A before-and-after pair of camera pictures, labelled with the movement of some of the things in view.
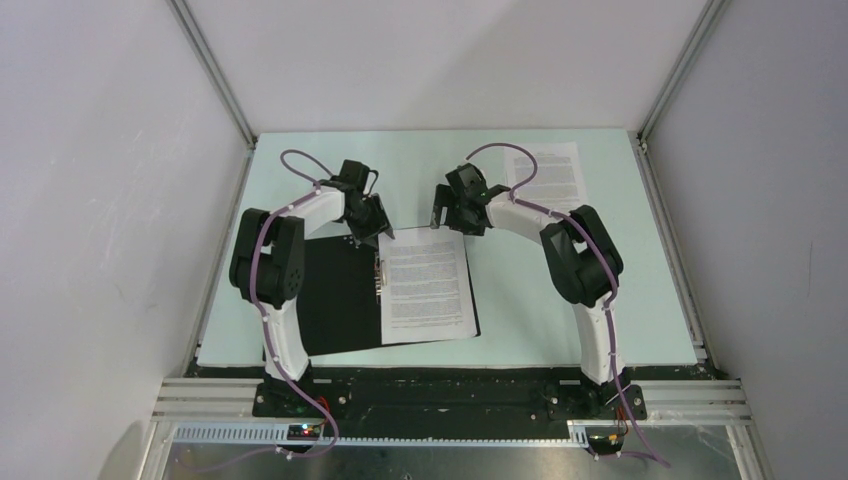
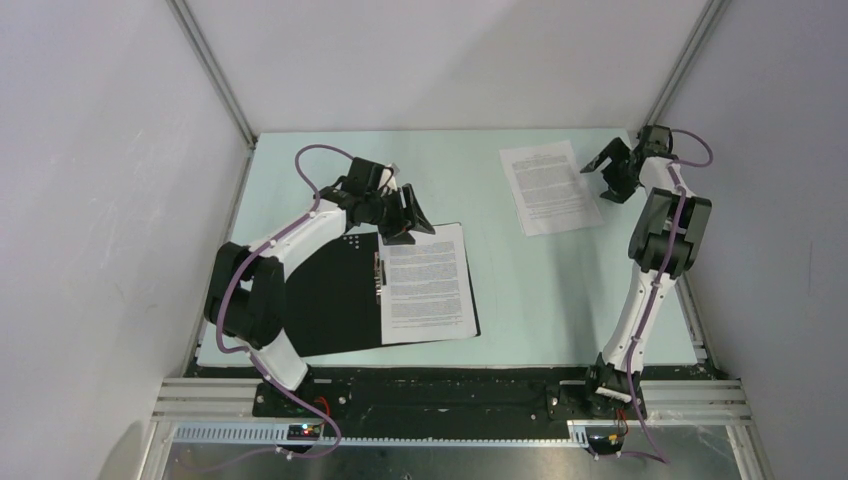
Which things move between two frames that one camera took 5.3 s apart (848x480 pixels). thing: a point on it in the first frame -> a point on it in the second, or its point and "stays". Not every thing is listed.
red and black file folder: (339, 285) stays
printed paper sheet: (428, 293) stays
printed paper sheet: (559, 182) stays
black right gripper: (443, 198) -> (616, 152)
